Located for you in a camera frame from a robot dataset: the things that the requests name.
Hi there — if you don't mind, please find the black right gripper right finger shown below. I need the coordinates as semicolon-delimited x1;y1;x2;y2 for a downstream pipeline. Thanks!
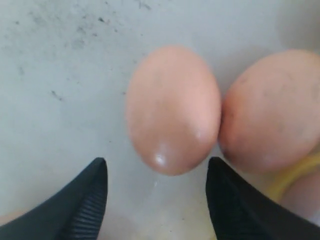
205;157;320;240

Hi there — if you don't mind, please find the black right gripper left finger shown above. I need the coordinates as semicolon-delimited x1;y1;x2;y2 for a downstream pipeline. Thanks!
0;157;108;240

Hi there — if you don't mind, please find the brown egg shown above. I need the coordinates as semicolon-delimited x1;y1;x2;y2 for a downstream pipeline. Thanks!
280;169;320;225
125;45;221;176
219;49;320;172

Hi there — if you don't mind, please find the yellow plastic egg tray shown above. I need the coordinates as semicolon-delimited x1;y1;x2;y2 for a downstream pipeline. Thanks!
266;151;320;203

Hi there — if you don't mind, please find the clear plastic storage box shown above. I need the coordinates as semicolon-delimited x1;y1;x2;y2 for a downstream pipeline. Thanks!
0;0;320;240

